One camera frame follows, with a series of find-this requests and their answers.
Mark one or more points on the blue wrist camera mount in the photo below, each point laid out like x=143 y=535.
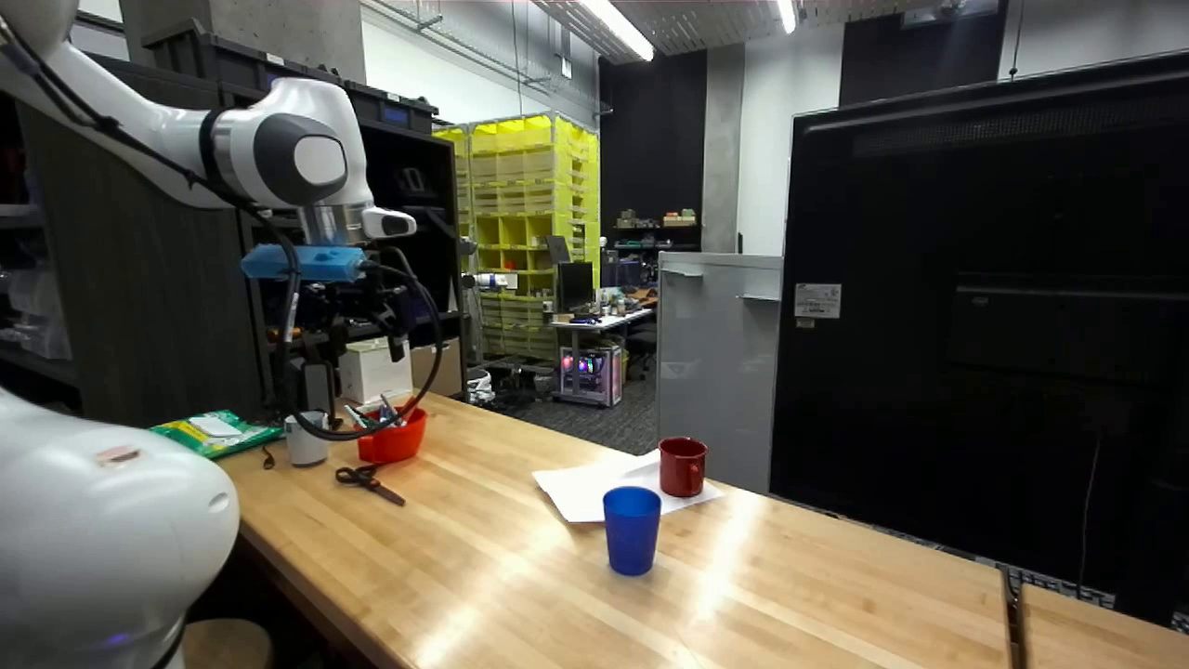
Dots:
x=301 y=262

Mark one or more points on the white paper sheet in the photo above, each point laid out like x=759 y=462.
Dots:
x=578 y=486

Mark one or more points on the short ceiling light strip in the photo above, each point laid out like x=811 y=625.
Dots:
x=786 y=14

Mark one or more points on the dark red mug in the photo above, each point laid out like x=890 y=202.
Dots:
x=680 y=468

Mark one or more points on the long ceiling light strip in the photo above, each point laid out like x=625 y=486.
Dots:
x=614 y=28

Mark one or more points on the grey metal cabinet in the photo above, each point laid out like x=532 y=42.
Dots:
x=719 y=374

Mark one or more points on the dark background shelf with clutter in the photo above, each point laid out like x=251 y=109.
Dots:
x=655 y=226

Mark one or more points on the dark computer monitor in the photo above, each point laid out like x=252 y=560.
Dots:
x=574 y=282

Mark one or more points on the white capped marker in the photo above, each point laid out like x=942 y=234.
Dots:
x=351 y=412

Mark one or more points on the light blue marker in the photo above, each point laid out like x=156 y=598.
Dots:
x=374 y=412

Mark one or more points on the computer case with lights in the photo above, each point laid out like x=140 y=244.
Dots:
x=590 y=377

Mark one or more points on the white mug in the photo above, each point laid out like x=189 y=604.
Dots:
x=304 y=444

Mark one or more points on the cluttered background desk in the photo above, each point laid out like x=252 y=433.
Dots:
x=603 y=323

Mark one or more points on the black shelf unit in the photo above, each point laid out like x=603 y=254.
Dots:
x=136 y=309

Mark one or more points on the large black screen panel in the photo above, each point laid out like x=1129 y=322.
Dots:
x=988 y=322

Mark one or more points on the blue plastic cup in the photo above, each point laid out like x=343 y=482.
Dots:
x=631 y=534

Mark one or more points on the yellow shelving rack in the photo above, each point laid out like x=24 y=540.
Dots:
x=523 y=208

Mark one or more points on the white label sticker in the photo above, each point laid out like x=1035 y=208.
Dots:
x=818 y=303

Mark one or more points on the white box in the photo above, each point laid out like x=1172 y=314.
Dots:
x=377 y=369

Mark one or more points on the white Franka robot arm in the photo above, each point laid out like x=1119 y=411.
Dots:
x=112 y=534

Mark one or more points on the green snack packet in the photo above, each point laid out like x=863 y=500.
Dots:
x=215 y=433

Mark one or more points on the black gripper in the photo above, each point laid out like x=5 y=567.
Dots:
x=336 y=316

